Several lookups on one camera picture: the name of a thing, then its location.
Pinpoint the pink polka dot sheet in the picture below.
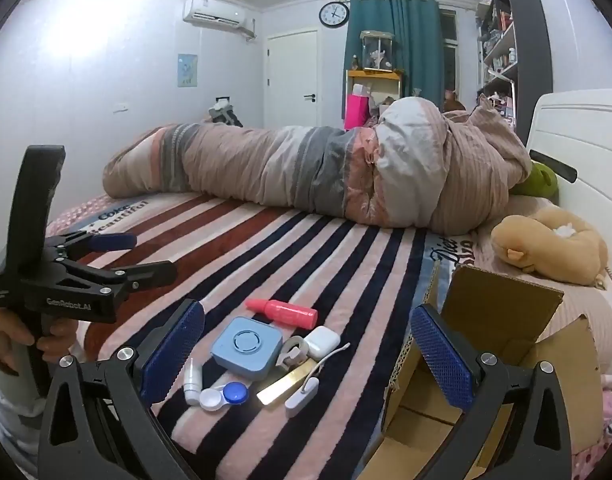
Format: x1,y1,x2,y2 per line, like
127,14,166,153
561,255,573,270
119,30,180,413
570,430,612,480

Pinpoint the blue square device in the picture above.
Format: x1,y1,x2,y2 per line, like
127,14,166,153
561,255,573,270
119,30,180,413
211,316,283,380

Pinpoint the white cable with plug block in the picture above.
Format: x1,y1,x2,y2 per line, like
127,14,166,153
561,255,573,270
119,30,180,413
285,342,351,415

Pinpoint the pink red bottle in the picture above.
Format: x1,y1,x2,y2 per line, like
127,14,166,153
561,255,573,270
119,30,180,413
245,298,319,328

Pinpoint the cardboard box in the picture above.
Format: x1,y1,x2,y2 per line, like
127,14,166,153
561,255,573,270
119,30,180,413
381,260,606,480

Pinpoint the black wall clock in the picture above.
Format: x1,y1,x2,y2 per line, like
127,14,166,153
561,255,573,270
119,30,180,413
319,1,350,28

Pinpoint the pink grey duvet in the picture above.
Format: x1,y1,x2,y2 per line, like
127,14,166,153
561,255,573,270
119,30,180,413
102,95,534,236

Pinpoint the window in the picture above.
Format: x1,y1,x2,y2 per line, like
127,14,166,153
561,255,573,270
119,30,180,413
440,9,459,98

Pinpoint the white bed headboard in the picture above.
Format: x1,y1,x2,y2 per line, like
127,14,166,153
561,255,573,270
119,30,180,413
523,90,612,301

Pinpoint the gold metal strip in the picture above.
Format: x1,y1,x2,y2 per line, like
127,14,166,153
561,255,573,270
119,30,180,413
256,358,319,406

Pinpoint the person's left hand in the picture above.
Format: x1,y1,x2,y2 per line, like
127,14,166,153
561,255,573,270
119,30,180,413
0,309,80,377

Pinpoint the teal curtain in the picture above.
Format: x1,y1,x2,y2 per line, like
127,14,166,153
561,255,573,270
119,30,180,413
343,0,447,133

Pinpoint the dark bookshelf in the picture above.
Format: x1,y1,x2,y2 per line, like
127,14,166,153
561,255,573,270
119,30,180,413
476,0,554,146

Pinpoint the glass display case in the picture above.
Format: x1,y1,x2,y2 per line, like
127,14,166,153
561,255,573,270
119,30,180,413
360,30,395,71

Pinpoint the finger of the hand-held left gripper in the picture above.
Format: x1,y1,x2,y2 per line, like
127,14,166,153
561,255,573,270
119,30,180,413
46,231,138,262
60,259,179,295

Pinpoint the pink bag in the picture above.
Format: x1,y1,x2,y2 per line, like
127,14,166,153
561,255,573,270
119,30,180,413
344,94,371,131

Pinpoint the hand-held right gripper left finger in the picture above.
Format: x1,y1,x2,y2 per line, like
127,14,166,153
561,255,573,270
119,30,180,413
38,299,207,480

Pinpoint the small white bottle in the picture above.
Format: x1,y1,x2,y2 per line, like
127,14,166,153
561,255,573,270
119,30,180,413
182,360,204,406

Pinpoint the white earbuds case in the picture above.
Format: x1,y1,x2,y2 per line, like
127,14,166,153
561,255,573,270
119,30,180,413
303,326,340,359

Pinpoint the blue white contact lens case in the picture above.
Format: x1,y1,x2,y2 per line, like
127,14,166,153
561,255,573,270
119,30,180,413
198,382,250,412

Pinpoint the green plush toy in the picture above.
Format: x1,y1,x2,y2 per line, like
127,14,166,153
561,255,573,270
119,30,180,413
508,160,560,200

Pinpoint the white door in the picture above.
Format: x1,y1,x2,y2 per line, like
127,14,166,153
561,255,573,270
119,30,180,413
266,30,319,128

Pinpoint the white air conditioner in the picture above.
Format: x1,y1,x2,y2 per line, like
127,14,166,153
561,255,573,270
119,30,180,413
182,0,257,40

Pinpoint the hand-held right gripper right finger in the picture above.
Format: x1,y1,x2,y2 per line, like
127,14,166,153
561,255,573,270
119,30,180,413
410,304,571,480

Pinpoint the brown plush toy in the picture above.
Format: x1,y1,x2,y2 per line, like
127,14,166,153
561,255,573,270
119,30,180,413
490,207,609,288

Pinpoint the yellow shelf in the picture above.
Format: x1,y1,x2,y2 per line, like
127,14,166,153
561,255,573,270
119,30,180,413
347,69,404,106

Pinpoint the grey black luggage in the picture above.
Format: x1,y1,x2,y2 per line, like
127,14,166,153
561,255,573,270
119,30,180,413
208,96,244,128

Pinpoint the blue wall poster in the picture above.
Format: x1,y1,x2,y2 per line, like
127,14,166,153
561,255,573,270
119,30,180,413
178,53,199,87

